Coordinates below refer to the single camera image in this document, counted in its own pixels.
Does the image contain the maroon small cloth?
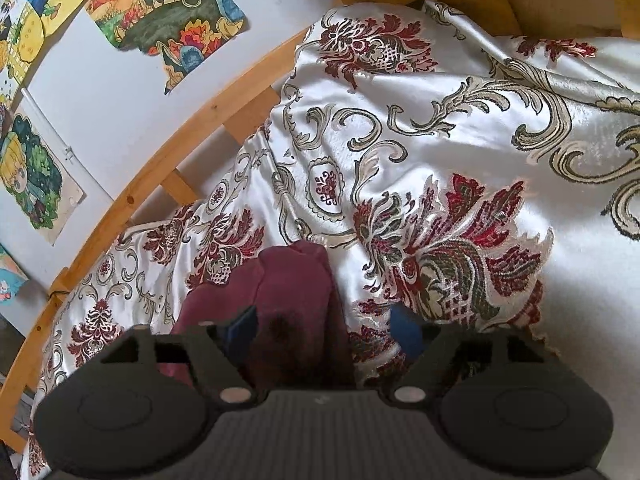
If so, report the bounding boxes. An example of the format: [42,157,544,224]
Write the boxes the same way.
[171,242,356,390]

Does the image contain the small blue orange poster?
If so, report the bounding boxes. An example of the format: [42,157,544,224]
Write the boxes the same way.
[0,246,29,304]

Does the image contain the white floral satin bedspread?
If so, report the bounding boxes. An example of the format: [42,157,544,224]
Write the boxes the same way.
[36,0,639,479]

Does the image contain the green cartoon girl poster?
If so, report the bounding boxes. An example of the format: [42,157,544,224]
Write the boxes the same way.
[1,112,86,246]

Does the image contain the colourful torn landscape poster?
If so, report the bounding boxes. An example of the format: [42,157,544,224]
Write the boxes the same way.
[86,0,246,94]

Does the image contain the yellow and blue poster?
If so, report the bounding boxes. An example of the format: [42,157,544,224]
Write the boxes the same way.
[1,0,85,108]

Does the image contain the wooden bed frame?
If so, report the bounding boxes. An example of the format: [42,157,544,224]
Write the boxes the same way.
[1,0,639,453]

